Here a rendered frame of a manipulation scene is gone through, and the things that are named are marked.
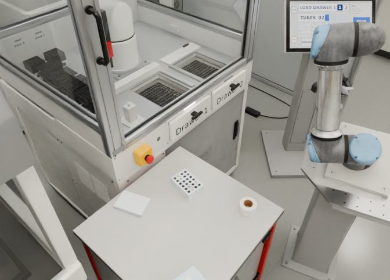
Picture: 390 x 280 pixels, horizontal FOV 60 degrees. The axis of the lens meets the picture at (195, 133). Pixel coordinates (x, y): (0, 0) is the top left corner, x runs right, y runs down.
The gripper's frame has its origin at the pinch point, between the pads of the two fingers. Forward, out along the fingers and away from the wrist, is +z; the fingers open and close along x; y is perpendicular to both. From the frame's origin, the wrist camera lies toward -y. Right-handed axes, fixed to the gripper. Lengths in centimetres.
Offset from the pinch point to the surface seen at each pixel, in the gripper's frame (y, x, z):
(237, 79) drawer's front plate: -36, 22, -39
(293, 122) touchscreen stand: 16, 84, -54
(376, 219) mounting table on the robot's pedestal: 8.2, 19.0, 43.8
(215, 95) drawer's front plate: -50, 18, -26
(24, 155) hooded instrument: -104, -49, 48
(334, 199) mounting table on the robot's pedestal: -6.0, 19.4, 34.0
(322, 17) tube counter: 17, 8, -73
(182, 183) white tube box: -69, 19, 23
